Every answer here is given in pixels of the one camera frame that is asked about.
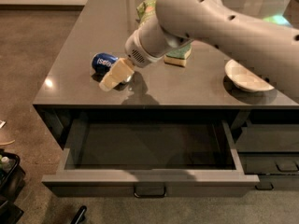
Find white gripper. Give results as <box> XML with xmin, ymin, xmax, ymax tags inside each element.
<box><xmin>99</xmin><ymin>31</ymin><xmax>159</xmax><ymax>91</ymax></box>

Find blue pepsi can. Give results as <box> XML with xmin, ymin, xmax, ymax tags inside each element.
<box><xmin>92</xmin><ymin>53</ymin><xmax>119</xmax><ymax>76</ymax></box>

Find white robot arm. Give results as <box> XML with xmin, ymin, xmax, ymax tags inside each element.
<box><xmin>100</xmin><ymin>0</ymin><xmax>299</xmax><ymax>101</ymax></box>

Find open grey top drawer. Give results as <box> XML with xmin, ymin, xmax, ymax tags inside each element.
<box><xmin>42</xmin><ymin>119</ymin><xmax>259</xmax><ymax>197</ymax></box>

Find green yellow sponge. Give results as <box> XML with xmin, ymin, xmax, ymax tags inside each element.
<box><xmin>164</xmin><ymin>44</ymin><xmax>192</xmax><ymax>67</ymax></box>

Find green chip bag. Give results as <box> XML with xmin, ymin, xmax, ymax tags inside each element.
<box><xmin>136</xmin><ymin>0</ymin><xmax>156</xmax><ymax>26</ymax></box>

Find white paper bowl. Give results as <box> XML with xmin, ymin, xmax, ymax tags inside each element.
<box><xmin>224</xmin><ymin>60</ymin><xmax>274</xmax><ymax>92</ymax></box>

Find black bin with bottle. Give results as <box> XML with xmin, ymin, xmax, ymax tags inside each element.
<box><xmin>0</xmin><ymin>151</ymin><xmax>25</xmax><ymax>224</ymax></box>

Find black object on floor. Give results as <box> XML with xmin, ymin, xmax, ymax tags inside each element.
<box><xmin>71</xmin><ymin>205</ymin><xmax>87</xmax><ymax>224</ymax></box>

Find dark lower right drawers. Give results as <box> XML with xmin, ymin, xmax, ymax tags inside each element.
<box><xmin>231</xmin><ymin>109</ymin><xmax>299</xmax><ymax>191</ymax></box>

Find metal drawer handle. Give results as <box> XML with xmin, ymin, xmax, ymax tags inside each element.
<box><xmin>134</xmin><ymin>186</ymin><xmax>166</xmax><ymax>199</ymax></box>

